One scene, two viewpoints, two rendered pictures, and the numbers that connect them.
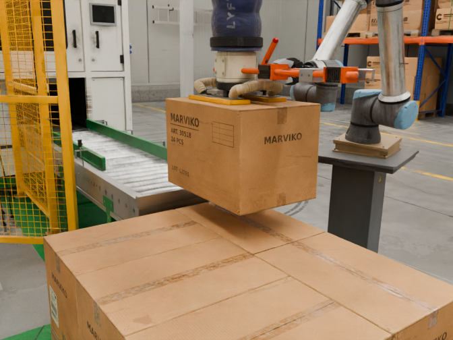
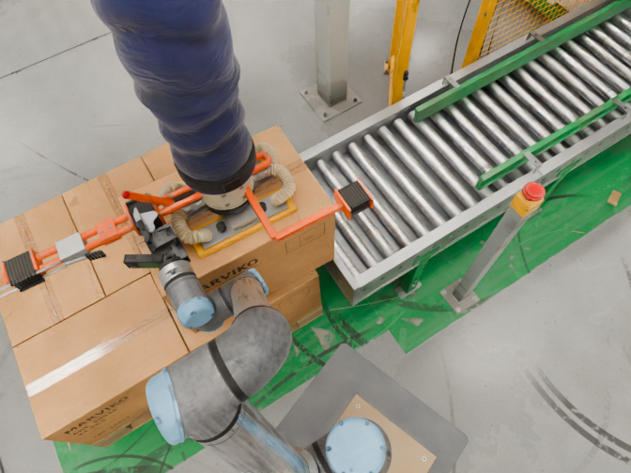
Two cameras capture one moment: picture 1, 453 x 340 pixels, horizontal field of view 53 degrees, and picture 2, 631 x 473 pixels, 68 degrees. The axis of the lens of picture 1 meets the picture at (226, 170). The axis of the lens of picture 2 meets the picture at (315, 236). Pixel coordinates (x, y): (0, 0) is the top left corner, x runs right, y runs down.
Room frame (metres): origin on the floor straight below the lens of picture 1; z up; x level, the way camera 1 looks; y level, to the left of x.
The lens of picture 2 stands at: (2.37, -0.80, 2.37)
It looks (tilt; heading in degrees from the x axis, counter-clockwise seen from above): 63 degrees down; 98
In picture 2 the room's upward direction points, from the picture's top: 5 degrees counter-clockwise
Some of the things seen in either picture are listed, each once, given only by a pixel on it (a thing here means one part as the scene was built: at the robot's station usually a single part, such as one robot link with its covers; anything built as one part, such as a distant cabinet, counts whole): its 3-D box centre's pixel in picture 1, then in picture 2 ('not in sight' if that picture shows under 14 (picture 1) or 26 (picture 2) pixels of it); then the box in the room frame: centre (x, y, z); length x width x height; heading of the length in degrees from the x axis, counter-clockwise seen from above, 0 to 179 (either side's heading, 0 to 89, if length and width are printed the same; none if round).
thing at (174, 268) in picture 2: (313, 70); (176, 274); (1.92, -0.35, 1.20); 0.09 x 0.05 x 0.10; 36
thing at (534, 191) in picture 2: not in sight; (532, 192); (2.98, 0.07, 1.02); 0.07 x 0.07 x 0.04
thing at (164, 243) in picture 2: (298, 71); (166, 250); (1.88, -0.28, 1.20); 0.12 x 0.09 x 0.08; 126
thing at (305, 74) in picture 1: (312, 75); (73, 249); (1.61, -0.29, 1.20); 0.07 x 0.07 x 0.04; 34
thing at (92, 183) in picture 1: (66, 166); (469, 80); (2.98, 1.09, 0.50); 2.31 x 0.05 x 0.19; 36
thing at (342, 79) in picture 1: (340, 74); (23, 268); (1.49, -0.36, 1.20); 0.08 x 0.07 x 0.05; 34
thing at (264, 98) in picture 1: (253, 94); (242, 219); (2.05, -0.12, 1.09); 0.34 x 0.10 x 0.05; 34
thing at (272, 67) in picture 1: (273, 71); (145, 214); (1.79, -0.17, 1.20); 0.10 x 0.08 x 0.06; 124
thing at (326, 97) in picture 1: (323, 97); (207, 312); (1.99, -0.42, 1.09); 0.12 x 0.09 x 0.12; 35
